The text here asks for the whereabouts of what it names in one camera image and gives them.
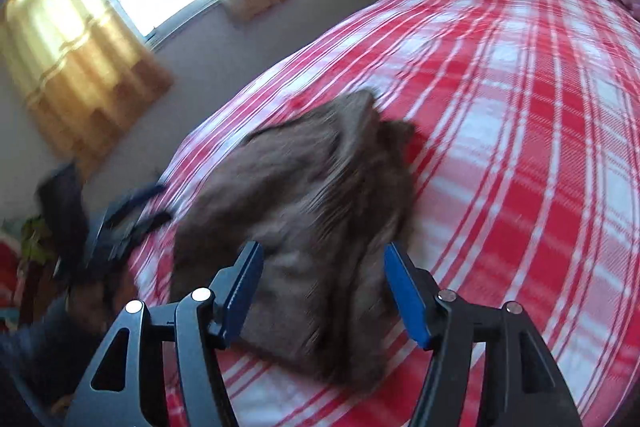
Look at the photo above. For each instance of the person's left hand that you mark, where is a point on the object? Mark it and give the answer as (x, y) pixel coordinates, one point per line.
(94, 307)

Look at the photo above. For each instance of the brown knitted sweater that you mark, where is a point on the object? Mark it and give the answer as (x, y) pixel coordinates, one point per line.
(323, 194)

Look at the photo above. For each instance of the yellow curtain at far left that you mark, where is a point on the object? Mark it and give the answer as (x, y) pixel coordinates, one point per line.
(83, 74)

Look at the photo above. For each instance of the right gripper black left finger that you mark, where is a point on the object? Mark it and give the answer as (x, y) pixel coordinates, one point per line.
(124, 383)

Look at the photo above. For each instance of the red white plaid bedsheet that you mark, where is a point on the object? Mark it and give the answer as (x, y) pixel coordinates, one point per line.
(525, 158)

